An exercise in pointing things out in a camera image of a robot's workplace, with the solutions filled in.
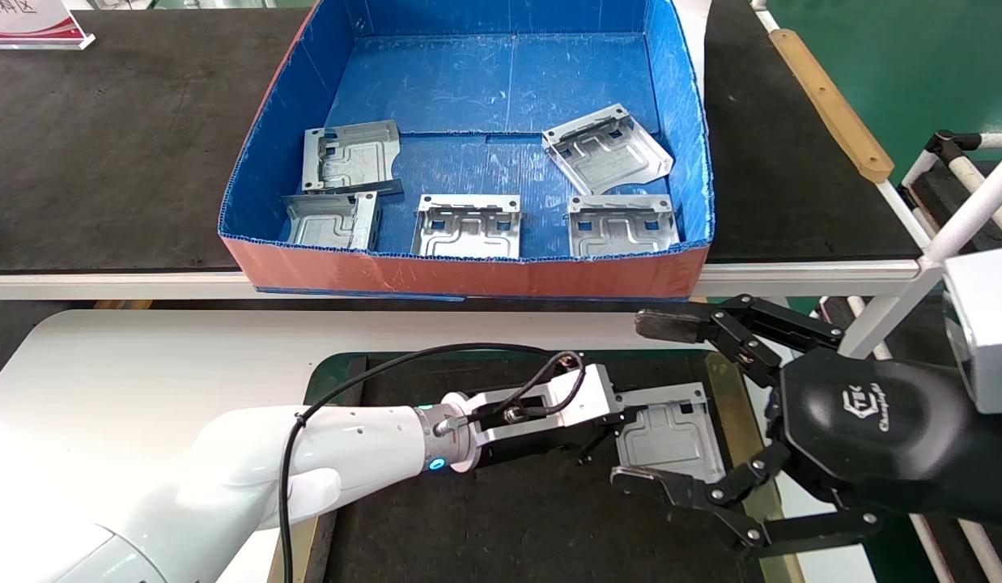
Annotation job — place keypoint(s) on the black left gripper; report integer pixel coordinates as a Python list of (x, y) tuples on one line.
[(541, 449)]

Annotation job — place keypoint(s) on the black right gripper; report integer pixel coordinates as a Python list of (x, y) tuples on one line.
[(873, 421)]

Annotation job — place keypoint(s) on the stamped metal bracket plate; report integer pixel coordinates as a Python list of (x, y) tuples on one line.
[(671, 437), (327, 223), (355, 158), (606, 154), (622, 235), (469, 235)]

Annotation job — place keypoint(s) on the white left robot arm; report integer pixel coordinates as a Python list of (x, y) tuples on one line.
[(226, 478)]

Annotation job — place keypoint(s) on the blue corrugated box orange front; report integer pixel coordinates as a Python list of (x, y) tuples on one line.
[(485, 73)]

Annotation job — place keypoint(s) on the brass mat clamp strip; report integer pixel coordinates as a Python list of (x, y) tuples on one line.
[(732, 376), (300, 559)]

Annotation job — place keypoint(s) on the small black felt mat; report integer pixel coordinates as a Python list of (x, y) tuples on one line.
[(509, 526)]

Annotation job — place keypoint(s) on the green base mat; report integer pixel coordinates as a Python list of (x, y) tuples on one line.
[(327, 368)]

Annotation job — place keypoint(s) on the black cart mat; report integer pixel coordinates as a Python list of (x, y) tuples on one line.
[(942, 198)]

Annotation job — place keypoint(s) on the long wooden edge strip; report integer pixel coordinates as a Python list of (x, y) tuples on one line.
[(833, 105)]

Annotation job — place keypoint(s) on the white pipe rack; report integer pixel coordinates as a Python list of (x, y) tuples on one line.
[(978, 202)]

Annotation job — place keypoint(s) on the black pipe joint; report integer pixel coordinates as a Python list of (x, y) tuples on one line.
[(950, 146)]

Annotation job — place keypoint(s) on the large black felt mat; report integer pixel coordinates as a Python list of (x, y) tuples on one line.
[(104, 146)]

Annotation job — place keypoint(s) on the white and red sign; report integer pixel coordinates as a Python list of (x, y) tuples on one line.
[(31, 20)]

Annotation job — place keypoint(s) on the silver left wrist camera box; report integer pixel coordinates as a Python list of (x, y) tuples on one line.
[(586, 397)]

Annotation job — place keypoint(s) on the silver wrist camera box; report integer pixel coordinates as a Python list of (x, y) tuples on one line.
[(586, 397), (991, 324)]

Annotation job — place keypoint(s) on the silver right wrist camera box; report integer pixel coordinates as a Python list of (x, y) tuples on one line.
[(991, 324)]

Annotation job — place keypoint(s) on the white table edge rail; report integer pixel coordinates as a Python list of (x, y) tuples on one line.
[(104, 285)]

